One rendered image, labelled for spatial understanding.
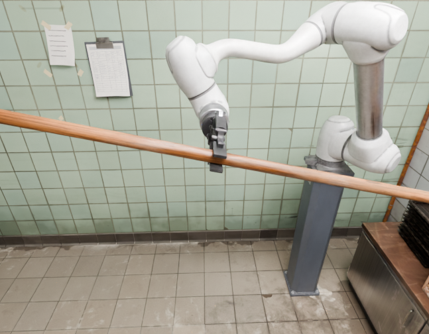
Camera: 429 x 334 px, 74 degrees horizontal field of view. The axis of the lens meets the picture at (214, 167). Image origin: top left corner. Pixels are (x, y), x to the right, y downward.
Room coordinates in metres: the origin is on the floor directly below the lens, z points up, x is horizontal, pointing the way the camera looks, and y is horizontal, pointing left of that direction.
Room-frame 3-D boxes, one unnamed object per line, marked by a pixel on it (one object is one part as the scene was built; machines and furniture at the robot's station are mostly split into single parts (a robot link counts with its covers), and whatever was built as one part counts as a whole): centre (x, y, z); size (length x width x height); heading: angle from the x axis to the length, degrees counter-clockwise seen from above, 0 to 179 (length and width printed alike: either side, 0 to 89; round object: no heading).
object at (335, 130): (1.35, -0.64, 1.17); 0.18 x 0.16 x 0.22; 33
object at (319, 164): (1.36, -0.61, 1.03); 0.22 x 0.18 x 0.06; 92
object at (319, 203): (1.36, -0.63, 0.50); 0.21 x 0.21 x 1.00; 2
